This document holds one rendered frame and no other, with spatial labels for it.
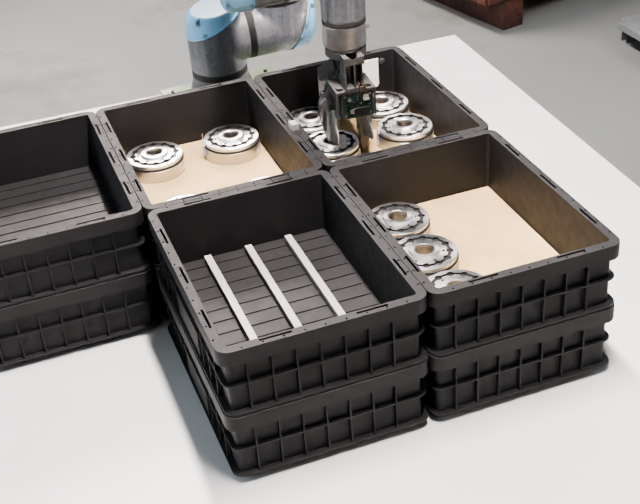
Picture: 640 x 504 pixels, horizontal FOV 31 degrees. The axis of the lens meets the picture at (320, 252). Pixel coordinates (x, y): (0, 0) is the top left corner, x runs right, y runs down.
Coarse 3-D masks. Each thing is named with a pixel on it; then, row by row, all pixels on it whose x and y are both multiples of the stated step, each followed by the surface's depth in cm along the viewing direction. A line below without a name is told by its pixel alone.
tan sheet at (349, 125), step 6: (342, 120) 225; (348, 120) 225; (354, 120) 224; (342, 126) 223; (348, 126) 222; (354, 126) 222; (354, 132) 220; (372, 144) 216; (366, 150) 214; (372, 150) 214; (378, 150) 214
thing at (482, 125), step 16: (384, 48) 227; (400, 48) 227; (320, 64) 223; (416, 64) 220; (256, 80) 219; (432, 80) 214; (448, 96) 208; (288, 112) 206; (464, 112) 202; (480, 128) 197; (416, 144) 193; (320, 160) 191; (352, 160) 190
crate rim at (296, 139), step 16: (240, 80) 219; (160, 96) 216; (176, 96) 216; (256, 96) 214; (96, 112) 212; (272, 112) 207; (112, 128) 206; (288, 128) 201; (112, 144) 201; (304, 144) 196; (128, 160) 195; (128, 176) 191; (272, 176) 187; (288, 176) 187; (144, 192) 186; (208, 192) 184; (144, 208) 182
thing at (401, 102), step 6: (396, 96) 225; (402, 96) 224; (396, 102) 222; (402, 102) 223; (378, 108) 221; (384, 108) 221; (390, 108) 220; (396, 108) 221; (402, 108) 220; (378, 114) 219; (384, 114) 219; (390, 114) 219
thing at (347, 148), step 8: (312, 136) 213; (320, 136) 213; (344, 136) 212; (352, 136) 212; (344, 144) 210; (352, 144) 210; (328, 152) 208; (336, 152) 207; (344, 152) 207; (352, 152) 208
